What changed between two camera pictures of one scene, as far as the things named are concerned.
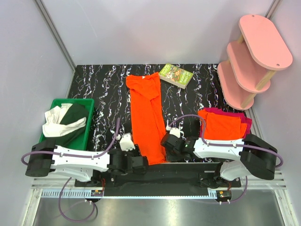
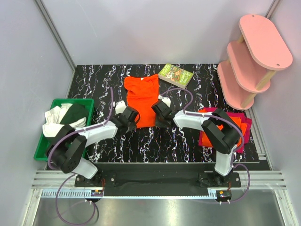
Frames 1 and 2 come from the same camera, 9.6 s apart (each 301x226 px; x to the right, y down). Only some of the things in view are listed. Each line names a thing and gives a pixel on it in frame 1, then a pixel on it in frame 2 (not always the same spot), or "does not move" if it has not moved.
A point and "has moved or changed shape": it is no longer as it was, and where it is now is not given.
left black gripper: [136, 152] -> [132, 126]
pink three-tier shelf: [251, 61] does not move
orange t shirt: [147, 116] has moved or changed shape
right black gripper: [170, 158] -> [158, 124]
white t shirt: [52, 126] does not move
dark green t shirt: [75, 112] does not move
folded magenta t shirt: [243, 120] does not move
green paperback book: [175, 76] does not move
